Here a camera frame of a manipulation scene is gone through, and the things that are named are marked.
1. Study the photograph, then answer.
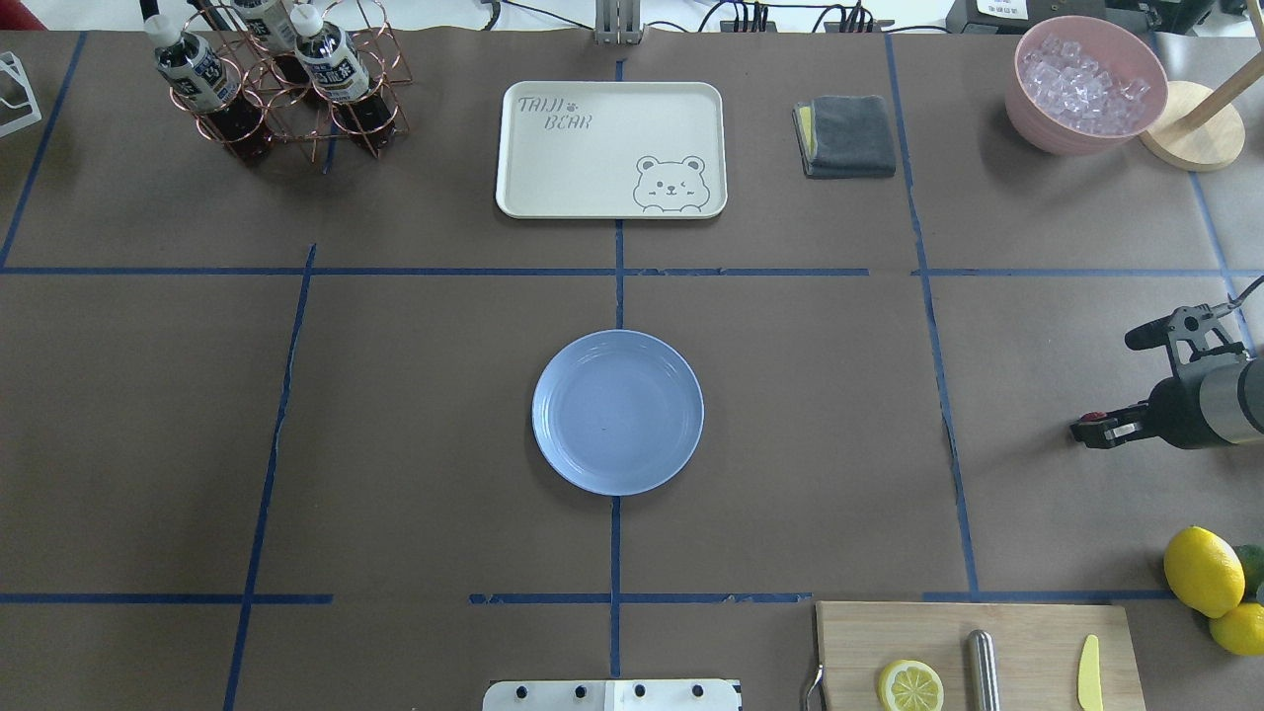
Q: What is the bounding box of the yellow lemon front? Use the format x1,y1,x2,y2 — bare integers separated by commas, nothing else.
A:
1163,525,1246,617

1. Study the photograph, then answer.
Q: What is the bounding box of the wooden stand with base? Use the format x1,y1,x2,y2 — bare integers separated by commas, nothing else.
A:
1141,52,1263,172

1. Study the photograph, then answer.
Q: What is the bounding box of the copper wire bottle rack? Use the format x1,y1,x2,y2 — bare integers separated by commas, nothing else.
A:
142,1,415,166

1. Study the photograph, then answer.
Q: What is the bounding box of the steel muddler black tip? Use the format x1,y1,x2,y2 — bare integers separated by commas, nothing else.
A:
966,629,1001,710

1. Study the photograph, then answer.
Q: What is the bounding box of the cream bear tray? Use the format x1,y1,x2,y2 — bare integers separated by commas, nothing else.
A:
494,81,731,220

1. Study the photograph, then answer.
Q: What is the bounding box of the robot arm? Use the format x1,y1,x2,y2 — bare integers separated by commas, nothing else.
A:
1068,359,1263,450

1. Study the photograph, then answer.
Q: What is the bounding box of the grey yellow cloth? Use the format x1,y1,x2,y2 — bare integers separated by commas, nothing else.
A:
793,95,897,178

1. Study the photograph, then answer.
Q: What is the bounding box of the green avocado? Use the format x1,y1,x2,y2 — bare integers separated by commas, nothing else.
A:
1232,544,1264,598

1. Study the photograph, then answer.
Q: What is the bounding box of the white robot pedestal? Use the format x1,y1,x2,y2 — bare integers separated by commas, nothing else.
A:
482,678,744,710

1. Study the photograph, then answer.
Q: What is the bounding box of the white wire cup rack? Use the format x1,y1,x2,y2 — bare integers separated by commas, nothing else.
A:
1,52,43,135

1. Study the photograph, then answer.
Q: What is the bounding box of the tea bottle white cap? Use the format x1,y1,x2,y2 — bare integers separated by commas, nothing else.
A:
143,14,257,140
289,4,391,134
230,1,297,57

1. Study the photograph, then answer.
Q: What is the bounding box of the yellow lemon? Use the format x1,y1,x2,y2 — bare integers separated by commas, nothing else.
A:
1163,525,1246,617
1208,601,1264,657

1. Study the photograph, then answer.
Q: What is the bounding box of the lemon half slice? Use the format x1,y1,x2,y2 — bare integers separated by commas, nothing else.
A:
875,659,945,710

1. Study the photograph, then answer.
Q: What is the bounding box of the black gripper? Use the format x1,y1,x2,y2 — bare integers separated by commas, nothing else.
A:
1069,376,1207,450

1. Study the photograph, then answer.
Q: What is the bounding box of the pink bowl of ice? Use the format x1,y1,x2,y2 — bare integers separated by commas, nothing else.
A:
1005,15,1168,156

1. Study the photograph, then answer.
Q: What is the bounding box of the blue plate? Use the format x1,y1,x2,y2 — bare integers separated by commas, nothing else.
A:
531,329,707,497

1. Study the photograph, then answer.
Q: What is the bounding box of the yellow plastic knife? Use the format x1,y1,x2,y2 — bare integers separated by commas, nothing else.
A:
1077,634,1103,711

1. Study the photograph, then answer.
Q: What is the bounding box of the wooden cutting board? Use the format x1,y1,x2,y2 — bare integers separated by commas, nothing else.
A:
817,601,1146,710

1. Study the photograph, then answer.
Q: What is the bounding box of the yellow lemon back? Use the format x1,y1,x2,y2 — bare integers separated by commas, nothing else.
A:
1208,601,1264,657

